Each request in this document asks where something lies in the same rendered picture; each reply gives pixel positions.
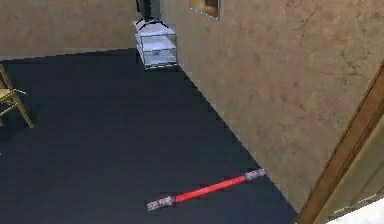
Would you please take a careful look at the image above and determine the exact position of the red stick with grey ends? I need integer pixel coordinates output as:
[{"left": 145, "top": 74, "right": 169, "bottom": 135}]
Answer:
[{"left": 146, "top": 168, "right": 268, "bottom": 212}]

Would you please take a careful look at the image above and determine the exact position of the white shelf stand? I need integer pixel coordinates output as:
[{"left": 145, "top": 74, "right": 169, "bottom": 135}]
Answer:
[{"left": 133, "top": 19, "right": 179, "bottom": 70}]

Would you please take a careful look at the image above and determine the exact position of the yellow wooden chair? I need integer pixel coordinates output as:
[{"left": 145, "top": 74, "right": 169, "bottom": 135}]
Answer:
[{"left": 0, "top": 63, "right": 35, "bottom": 130}]

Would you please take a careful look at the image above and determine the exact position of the framed wall picture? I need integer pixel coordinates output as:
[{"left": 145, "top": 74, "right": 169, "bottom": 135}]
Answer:
[{"left": 188, "top": 0, "right": 222, "bottom": 21}]

